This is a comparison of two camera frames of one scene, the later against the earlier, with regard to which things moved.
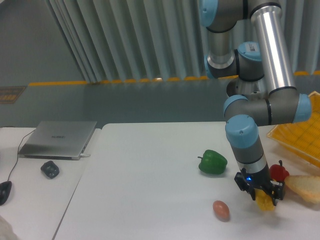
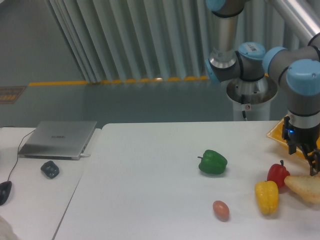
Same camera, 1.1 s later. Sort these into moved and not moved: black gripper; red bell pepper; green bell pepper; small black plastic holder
Moved: black gripper
Not moved: red bell pepper; green bell pepper; small black plastic holder
